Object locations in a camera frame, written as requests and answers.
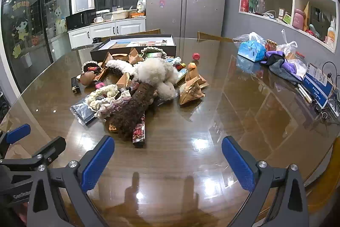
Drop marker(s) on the grey cloth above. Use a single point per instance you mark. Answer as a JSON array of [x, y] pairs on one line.
[[281, 70]]

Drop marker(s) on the red patterned tube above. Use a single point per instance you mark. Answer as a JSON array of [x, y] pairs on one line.
[[139, 132]]

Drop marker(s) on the clear plastic bag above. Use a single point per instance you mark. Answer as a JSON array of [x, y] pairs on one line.
[[248, 36]]

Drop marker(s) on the black lace scrunchie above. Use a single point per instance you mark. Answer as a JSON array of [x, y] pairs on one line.
[[87, 63]]

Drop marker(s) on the purple cloth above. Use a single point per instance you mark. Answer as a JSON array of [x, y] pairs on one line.
[[276, 55]]

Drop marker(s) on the knotted bread bag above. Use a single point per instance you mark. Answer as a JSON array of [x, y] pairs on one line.
[[288, 48]]

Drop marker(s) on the white plastic bag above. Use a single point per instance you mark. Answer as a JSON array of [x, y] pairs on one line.
[[141, 3]]

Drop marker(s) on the pink crochet scrunchie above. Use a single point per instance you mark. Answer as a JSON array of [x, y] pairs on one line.
[[114, 106]]

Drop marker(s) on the white kitchen cabinet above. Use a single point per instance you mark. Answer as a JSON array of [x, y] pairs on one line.
[[106, 30]]

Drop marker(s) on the white fluffy plush toy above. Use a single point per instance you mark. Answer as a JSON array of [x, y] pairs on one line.
[[154, 70]]

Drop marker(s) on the jar with patterned lid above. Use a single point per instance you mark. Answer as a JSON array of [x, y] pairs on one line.
[[271, 45]]

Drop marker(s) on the green labelled bottle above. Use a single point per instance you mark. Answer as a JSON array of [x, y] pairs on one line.
[[152, 53]]

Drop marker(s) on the blue tissue pack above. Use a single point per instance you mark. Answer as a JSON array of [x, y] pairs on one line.
[[251, 51]]

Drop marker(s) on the orange food package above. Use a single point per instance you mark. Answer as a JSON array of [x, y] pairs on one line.
[[137, 15]]

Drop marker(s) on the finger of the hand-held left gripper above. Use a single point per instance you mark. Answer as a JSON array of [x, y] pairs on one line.
[[17, 134], [51, 147]]

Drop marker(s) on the white marker pen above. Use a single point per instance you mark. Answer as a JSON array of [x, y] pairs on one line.
[[305, 93]]

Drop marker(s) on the glass sliding door with stickers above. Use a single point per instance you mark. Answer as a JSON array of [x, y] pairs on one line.
[[34, 17]]

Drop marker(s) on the cream plastic basin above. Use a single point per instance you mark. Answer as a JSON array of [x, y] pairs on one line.
[[120, 14]]

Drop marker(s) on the green gift box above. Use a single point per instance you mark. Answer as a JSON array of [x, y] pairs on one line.
[[253, 3]]

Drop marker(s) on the brown egg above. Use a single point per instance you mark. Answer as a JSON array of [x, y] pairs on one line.
[[87, 79]]

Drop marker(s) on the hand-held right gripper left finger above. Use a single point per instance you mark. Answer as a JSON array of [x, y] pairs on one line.
[[97, 163]]

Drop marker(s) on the red white bottle cap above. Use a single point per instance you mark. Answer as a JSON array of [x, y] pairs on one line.
[[196, 56]]

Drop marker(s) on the black microwave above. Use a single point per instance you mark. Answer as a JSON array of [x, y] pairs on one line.
[[79, 20]]

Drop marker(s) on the black shallow box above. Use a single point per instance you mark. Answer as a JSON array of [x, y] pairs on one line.
[[159, 50]]

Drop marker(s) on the small black device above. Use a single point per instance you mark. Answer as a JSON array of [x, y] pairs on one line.
[[96, 40]]

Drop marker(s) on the white pump bottle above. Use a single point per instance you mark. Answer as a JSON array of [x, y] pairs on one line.
[[331, 31]]

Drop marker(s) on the blue white carton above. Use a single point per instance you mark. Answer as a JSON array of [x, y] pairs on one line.
[[317, 83]]

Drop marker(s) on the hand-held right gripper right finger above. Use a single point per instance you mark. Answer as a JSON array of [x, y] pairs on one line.
[[239, 163]]

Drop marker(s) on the white cup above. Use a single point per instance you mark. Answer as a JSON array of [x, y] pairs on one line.
[[97, 19]]

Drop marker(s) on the red lighter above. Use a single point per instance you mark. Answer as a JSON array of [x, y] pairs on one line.
[[92, 67]]

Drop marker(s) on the silver foil bag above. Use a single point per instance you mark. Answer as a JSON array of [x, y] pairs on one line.
[[82, 112]]

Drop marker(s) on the doll fridge magnet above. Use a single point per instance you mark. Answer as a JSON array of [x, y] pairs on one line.
[[161, 3]]

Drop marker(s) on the pink lighter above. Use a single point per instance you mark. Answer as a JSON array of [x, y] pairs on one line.
[[99, 85]]

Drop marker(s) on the pink canister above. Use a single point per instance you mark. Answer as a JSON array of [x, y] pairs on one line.
[[298, 19]]

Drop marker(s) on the white chunky scrunchie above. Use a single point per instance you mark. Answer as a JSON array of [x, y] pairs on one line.
[[119, 66]]

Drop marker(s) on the cream crochet scrunchie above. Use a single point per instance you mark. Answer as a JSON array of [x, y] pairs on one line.
[[102, 95]]

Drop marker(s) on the wooden chair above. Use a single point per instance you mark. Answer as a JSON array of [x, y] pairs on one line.
[[209, 36], [151, 31]]

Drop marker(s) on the brown fuzzy plush toy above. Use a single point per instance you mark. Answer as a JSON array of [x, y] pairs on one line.
[[135, 107]]

